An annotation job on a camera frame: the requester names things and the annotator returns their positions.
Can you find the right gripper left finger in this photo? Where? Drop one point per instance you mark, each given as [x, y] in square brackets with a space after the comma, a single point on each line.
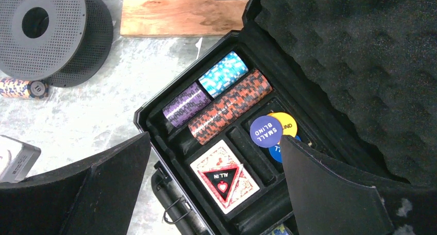
[95, 195]

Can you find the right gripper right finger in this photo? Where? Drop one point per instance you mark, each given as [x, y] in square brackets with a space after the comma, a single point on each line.
[331, 197]

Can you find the blue small blind button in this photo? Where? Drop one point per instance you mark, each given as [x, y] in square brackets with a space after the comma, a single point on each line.
[266, 131]

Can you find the red black triangle token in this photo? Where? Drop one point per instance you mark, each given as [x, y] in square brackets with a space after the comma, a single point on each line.
[222, 181]

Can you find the black poker set case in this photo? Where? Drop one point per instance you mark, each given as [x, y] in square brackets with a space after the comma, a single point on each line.
[358, 77]

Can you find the green blue chip stack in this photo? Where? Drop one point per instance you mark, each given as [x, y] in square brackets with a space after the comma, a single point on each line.
[281, 230]

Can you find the blue big blind button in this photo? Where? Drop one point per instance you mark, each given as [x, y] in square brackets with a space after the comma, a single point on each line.
[275, 152]

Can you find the yellow dealer button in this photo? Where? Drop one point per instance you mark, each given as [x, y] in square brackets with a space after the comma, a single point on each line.
[288, 123]

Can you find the red playing card deck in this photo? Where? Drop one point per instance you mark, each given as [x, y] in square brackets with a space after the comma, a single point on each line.
[218, 155]

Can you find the brown orange chip stack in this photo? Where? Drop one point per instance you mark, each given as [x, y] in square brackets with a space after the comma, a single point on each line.
[226, 109]

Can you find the purple poker chip stack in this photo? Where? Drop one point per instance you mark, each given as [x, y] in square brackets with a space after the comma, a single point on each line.
[183, 107]

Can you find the light blue chip stack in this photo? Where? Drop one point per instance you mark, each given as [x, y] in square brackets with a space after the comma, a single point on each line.
[223, 74]

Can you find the black filament spool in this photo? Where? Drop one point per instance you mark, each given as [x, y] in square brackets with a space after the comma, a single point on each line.
[63, 42]

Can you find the wooden board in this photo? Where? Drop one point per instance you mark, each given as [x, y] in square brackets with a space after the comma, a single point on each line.
[181, 18]

